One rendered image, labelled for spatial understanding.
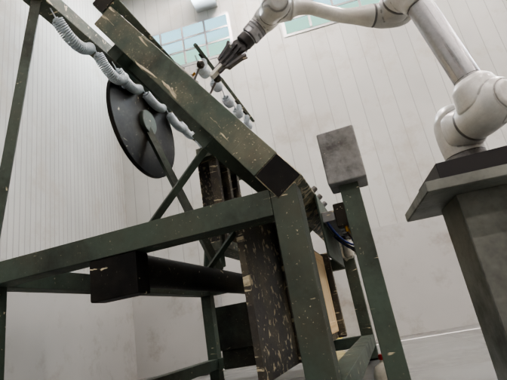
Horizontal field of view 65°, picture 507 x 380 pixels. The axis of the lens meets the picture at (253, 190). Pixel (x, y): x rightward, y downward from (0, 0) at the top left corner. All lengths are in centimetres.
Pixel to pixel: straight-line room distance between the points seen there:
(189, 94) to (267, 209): 56
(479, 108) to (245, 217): 91
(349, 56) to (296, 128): 134
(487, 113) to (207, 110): 99
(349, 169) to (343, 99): 468
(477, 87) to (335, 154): 61
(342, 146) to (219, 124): 45
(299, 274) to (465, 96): 90
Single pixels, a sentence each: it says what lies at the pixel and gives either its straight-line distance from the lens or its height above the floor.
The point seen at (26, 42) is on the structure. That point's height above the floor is 185.
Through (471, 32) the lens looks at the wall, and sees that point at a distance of 665.
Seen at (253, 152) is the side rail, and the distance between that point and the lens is 136.
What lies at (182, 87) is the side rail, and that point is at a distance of 160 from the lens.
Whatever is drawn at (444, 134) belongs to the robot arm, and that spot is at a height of 97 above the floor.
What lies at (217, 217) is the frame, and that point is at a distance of 134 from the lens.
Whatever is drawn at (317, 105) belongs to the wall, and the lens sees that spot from 591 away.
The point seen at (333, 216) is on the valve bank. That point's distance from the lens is 153.
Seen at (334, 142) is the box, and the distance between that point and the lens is 131.
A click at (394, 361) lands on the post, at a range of 124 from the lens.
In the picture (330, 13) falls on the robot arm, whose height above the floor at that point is 155.
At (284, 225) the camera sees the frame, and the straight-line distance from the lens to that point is 126.
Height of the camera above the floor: 37
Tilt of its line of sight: 19 degrees up
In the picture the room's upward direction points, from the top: 10 degrees counter-clockwise
